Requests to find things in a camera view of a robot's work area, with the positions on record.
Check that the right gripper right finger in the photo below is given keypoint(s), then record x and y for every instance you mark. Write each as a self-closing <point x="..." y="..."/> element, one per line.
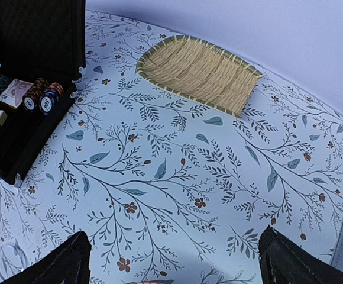
<point x="282" y="261"/>

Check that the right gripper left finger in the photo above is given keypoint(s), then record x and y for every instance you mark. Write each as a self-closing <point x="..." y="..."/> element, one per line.
<point x="68" y="263"/>

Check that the red card deck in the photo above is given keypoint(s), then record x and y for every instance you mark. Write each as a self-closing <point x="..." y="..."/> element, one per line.
<point x="12" y="95"/>

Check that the black poker case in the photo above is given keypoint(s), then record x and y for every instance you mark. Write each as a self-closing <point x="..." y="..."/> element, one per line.
<point x="38" y="39"/>

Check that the dark chip stack 500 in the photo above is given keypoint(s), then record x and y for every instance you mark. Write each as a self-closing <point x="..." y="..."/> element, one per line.
<point x="50" y="97"/>

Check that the dark chip stack 100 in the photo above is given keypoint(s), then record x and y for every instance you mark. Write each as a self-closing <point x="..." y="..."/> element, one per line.
<point x="31" y="98"/>

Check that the woven bamboo tray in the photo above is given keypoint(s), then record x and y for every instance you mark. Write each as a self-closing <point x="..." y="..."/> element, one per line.
<point x="200" y="71"/>

